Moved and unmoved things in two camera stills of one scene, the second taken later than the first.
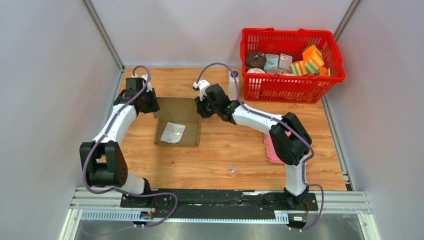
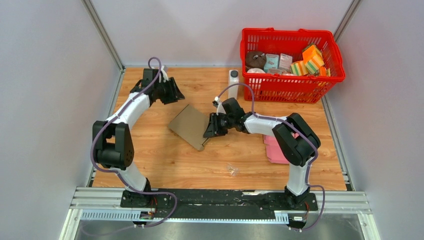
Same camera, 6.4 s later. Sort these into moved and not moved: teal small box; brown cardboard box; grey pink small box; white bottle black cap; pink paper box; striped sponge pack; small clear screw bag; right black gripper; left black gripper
Moved: brown cardboard box; left black gripper; right black gripper
Not moved: pink paper box; white bottle black cap; teal small box; small clear screw bag; striped sponge pack; grey pink small box
